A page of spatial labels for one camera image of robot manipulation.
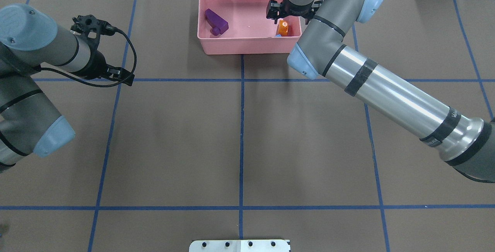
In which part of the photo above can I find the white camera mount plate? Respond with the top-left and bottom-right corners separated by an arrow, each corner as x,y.
188,239 -> 291,252

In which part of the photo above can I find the orange block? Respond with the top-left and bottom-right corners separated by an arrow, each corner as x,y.
276,19 -> 293,37

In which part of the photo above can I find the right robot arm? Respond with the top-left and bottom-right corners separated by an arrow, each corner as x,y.
266,0 -> 495,183

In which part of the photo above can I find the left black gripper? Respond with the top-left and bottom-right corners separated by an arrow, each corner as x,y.
70,15 -> 135,87

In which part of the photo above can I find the pink plastic box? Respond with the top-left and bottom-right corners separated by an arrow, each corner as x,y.
197,0 -> 302,55

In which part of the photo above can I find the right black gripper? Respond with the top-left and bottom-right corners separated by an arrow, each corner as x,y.
266,0 -> 323,24

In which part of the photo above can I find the purple block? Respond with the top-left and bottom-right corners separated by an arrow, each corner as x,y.
205,9 -> 229,36

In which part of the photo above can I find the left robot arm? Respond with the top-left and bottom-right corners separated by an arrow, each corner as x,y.
0,3 -> 137,172

